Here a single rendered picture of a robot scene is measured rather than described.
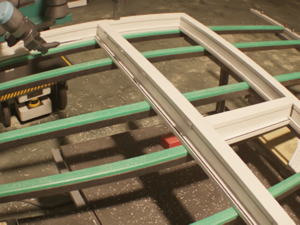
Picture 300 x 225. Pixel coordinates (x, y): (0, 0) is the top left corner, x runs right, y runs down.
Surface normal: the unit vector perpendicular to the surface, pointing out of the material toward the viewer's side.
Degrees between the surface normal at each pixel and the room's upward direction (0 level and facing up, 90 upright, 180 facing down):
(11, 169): 0
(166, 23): 90
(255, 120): 90
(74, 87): 0
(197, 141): 90
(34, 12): 90
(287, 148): 0
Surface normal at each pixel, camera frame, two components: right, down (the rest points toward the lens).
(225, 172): -0.91, 0.18
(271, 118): 0.40, 0.51
